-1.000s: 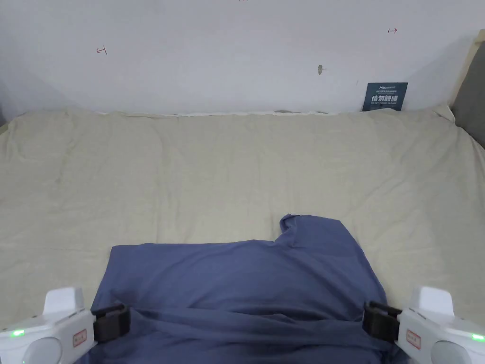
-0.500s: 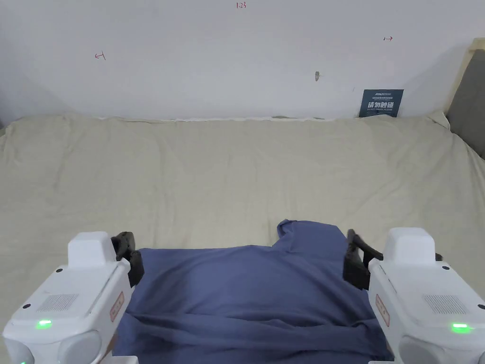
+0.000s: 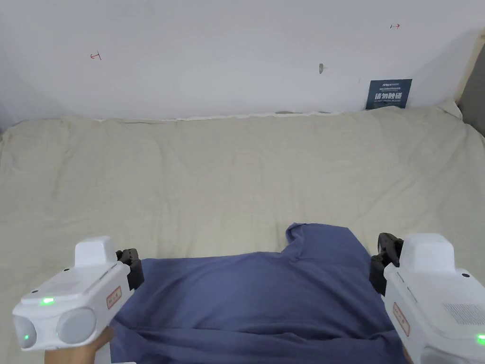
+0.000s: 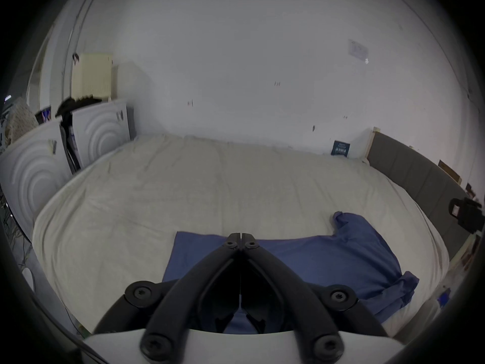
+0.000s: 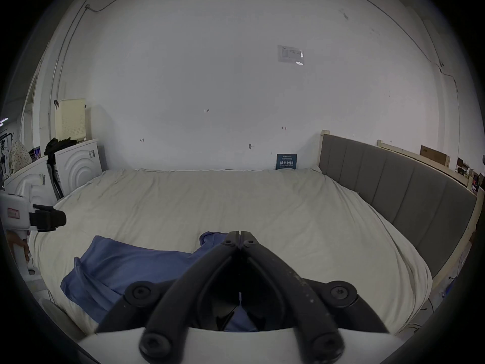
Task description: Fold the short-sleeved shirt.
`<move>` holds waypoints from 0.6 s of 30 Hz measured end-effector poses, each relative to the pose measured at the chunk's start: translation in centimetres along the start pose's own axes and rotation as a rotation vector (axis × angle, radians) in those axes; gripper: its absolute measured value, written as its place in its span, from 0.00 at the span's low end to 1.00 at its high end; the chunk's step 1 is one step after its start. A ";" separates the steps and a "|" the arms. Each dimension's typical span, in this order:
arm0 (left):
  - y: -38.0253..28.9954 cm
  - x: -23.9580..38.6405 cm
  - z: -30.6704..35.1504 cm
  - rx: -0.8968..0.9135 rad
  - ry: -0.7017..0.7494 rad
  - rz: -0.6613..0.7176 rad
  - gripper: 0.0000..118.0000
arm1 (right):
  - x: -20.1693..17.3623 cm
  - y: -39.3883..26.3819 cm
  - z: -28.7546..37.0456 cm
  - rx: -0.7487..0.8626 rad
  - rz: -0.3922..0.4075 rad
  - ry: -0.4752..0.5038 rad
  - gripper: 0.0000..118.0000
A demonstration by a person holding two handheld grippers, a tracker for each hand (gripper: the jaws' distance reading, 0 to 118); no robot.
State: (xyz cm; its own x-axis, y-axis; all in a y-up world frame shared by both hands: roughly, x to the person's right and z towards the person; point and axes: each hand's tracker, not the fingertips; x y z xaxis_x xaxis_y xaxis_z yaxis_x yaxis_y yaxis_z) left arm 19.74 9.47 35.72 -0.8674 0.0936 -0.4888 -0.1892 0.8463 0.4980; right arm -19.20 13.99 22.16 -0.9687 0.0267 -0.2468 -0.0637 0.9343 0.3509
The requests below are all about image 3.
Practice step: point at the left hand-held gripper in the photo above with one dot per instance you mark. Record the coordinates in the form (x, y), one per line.
(75, 292)

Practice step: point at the dark blue shirt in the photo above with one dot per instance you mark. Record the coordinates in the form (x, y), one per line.
(250, 303)

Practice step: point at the person's left hand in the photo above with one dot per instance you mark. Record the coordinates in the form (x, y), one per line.
(81, 349)

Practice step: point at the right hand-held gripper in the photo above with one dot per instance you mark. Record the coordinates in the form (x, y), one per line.
(432, 295)

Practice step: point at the dark blue wall sign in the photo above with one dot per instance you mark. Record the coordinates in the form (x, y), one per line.
(388, 94)

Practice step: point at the bed with beige sheet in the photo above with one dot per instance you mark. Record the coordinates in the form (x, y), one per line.
(212, 174)

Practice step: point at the grey padded headboard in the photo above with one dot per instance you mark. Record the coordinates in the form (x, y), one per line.
(476, 91)

